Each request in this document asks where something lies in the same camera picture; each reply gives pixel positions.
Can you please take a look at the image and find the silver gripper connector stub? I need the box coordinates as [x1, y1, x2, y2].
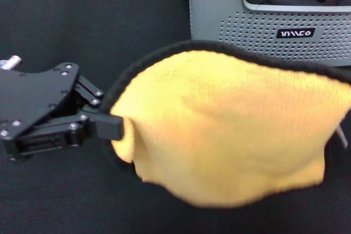
[0, 55, 22, 71]

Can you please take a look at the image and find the grey perforated storage box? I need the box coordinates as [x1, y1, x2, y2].
[183, 0, 351, 67]

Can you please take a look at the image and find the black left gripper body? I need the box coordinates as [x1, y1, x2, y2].
[0, 62, 83, 163]

